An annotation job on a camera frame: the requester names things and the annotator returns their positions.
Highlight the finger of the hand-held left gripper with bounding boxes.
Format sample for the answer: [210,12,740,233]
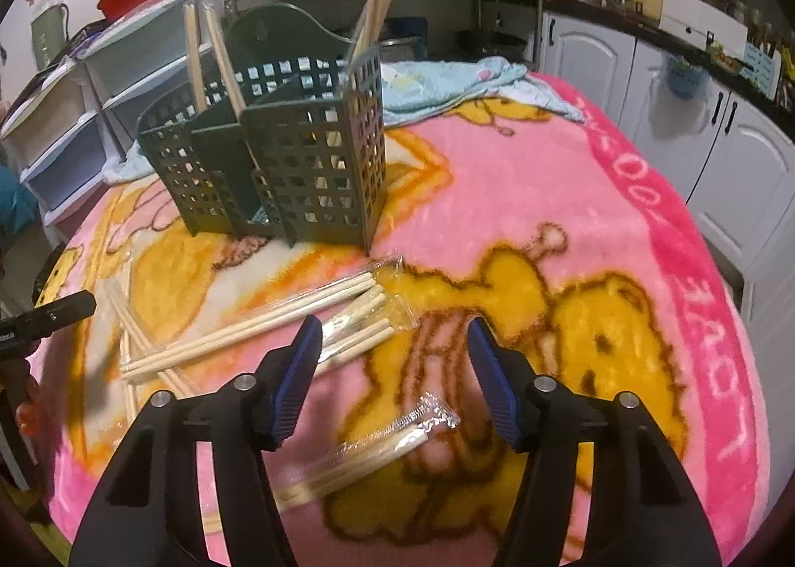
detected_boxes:
[15,292,97,339]

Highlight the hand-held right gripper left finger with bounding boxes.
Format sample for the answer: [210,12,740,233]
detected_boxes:
[68,314,324,567]

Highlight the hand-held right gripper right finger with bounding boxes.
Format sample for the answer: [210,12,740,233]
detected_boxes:
[467,319,724,567]

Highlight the pile of chopsticks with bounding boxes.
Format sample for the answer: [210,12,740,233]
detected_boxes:
[99,256,461,537]

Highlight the green plastic utensil basket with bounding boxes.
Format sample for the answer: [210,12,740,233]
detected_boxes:
[137,1,389,251]

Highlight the teal cloth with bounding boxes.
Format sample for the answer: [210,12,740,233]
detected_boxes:
[0,163,39,236]

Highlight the pink printed blanket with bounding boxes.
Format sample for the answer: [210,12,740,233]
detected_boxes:
[46,67,771,567]

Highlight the drawer unit with cream drawer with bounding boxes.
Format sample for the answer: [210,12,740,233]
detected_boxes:
[0,61,109,226]

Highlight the grey green hanging bottle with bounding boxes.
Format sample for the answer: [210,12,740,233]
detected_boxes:
[30,1,71,71]

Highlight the drawer unit with teal drawer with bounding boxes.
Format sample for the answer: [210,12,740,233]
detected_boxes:
[80,0,231,114]

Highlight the light blue towel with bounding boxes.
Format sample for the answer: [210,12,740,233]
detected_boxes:
[102,54,585,186]

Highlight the white kitchen cabinets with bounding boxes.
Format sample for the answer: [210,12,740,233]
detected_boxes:
[534,11,795,320]

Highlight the black frying pan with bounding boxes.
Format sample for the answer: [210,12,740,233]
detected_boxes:
[456,29,529,62]

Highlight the steel cooking pot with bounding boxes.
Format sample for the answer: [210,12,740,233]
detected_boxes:
[379,36,417,64]

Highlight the blue plastic bag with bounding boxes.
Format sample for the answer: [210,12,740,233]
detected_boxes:
[661,54,712,99]

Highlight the black countertop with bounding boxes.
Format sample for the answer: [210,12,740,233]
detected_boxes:
[543,0,795,146]

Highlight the light blue knife block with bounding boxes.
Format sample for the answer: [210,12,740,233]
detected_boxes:
[742,39,784,96]

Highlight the white storage box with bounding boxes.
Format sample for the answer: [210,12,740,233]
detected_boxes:
[658,0,749,55]

